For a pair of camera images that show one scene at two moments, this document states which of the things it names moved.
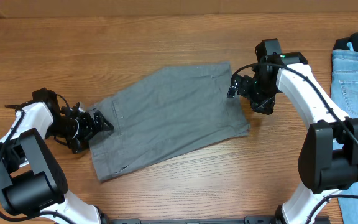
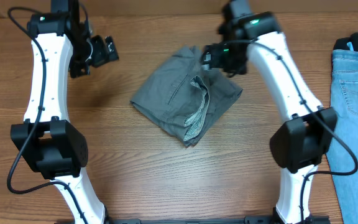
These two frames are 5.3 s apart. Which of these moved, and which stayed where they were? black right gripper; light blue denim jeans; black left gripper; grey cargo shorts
Moved: black right gripper; black left gripper; grey cargo shorts
Stayed: light blue denim jeans
